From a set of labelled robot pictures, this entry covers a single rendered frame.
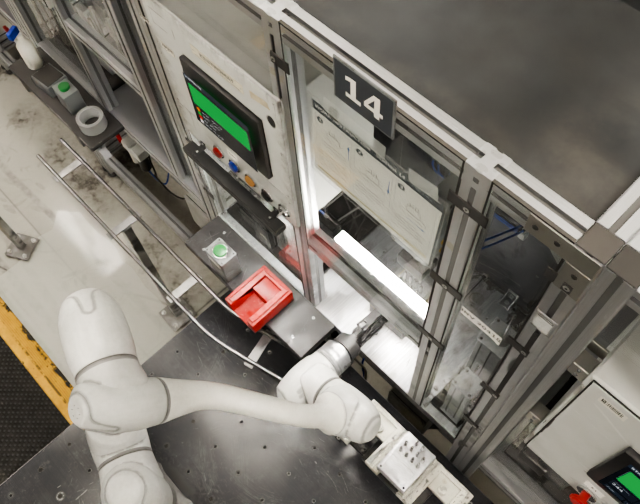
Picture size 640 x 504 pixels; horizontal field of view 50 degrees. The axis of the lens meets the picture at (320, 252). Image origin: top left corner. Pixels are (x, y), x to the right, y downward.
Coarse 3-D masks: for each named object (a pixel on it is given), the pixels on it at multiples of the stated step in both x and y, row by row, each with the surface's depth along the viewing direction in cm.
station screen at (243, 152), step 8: (192, 80) 141; (200, 88) 141; (208, 96) 140; (216, 104) 140; (200, 112) 151; (224, 112) 139; (200, 120) 155; (208, 120) 151; (232, 120) 139; (208, 128) 155; (216, 128) 150; (224, 128) 146; (224, 136) 150; (232, 136) 146; (248, 136) 138; (232, 144) 149; (240, 144) 145; (240, 152) 149; (248, 152) 145; (248, 160) 148; (256, 168) 148
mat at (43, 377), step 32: (0, 320) 304; (0, 352) 297; (32, 352) 297; (0, 384) 290; (32, 384) 290; (64, 384) 290; (0, 416) 284; (32, 416) 283; (64, 416) 283; (0, 448) 278; (32, 448) 277; (0, 480) 272
